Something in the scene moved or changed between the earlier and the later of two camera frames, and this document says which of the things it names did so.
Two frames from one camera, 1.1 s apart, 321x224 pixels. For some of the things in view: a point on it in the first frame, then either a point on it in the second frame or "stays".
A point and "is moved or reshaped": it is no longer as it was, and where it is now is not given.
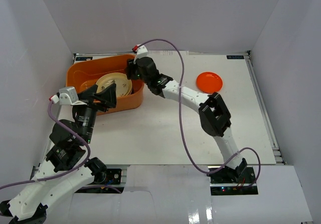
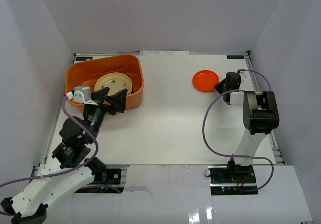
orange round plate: [209, 82] is moved or reshaped
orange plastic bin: [92, 69] stays
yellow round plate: [124, 85] stays
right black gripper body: [134, 72] to [224, 88]
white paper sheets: [167, 52] stays
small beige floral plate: [124, 85] stays
